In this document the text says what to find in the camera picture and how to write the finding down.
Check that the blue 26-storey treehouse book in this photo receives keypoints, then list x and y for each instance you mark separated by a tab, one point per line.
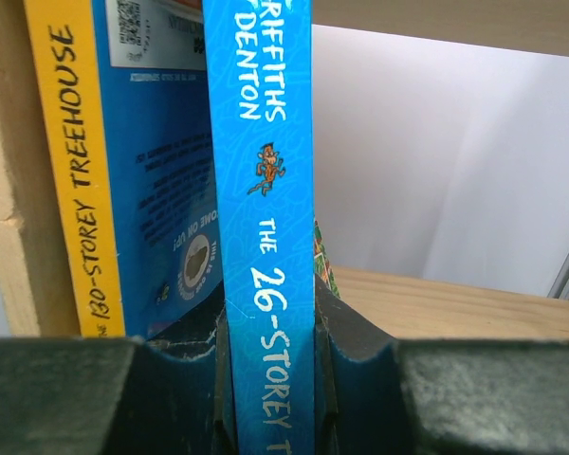
259	61

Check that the blue back-cover treehouse book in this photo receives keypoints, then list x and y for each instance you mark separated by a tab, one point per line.
125	98

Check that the wooden shelf stand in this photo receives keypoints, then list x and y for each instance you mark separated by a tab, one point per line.
34	280

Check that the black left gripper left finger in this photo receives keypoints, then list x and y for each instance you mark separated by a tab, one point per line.
171	394

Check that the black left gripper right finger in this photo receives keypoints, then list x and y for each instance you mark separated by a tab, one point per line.
378	394

